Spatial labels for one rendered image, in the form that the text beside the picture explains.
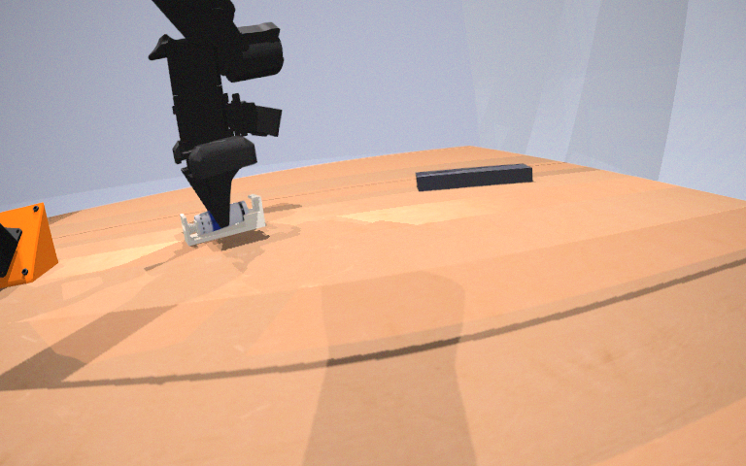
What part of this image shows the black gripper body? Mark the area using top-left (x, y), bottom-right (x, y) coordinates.
top-left (172, 85), bottom-right (257, 180)

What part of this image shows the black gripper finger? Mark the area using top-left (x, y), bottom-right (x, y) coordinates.
top-left (181, 166), bottom-right (209, 211)
top-left (187, 168), bottom-right (242, 228)

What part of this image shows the black rectangular bar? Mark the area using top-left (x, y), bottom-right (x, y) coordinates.
top-left (415, 163), bottom-right (532, 192)

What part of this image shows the white and blue battery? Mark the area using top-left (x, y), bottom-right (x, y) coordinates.
top-left (194, 201), bottom-right (249, 235)

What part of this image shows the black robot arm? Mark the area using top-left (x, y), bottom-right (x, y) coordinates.
top-left (0, 0), bottom-right (284, 278)

